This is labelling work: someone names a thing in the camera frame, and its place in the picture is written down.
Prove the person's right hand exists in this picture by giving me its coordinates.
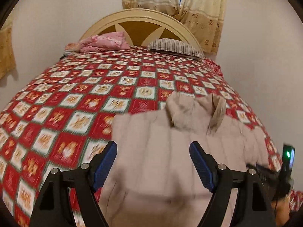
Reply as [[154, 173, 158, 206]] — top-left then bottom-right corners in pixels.
[[272, 197, 291, 221]]

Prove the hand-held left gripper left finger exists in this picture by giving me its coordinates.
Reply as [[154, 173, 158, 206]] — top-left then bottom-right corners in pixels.
[[30, 141, 117, 227]]

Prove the beige padded jacket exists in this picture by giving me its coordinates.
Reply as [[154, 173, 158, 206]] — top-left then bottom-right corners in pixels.
[[98, 92, 273, 227]]

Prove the striped pillow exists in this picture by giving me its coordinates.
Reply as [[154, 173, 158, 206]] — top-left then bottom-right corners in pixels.
[[147, 38, 206, 60]]

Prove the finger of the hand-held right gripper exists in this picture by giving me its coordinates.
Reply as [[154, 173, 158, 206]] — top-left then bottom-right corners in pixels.
[[246, 163, 281, 182]]

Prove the beige lace window curtain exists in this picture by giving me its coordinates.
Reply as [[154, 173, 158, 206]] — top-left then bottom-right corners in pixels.
[[122, 0, 227, 55]]

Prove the red checkered bed blanket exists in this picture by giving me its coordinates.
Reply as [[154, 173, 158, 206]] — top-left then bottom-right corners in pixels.
[[0, 45, 303, 227]]

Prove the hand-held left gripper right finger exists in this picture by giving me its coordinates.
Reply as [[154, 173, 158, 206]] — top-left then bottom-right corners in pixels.
[[189, 141, 276, 227]]

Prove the cream wooden headboard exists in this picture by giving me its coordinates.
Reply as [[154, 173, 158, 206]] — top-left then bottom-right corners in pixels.
[[79, 8, 204, 52]]

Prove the pink folded blanket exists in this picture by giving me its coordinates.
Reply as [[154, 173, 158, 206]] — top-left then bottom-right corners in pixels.
[[63, 31, 130, 53]]

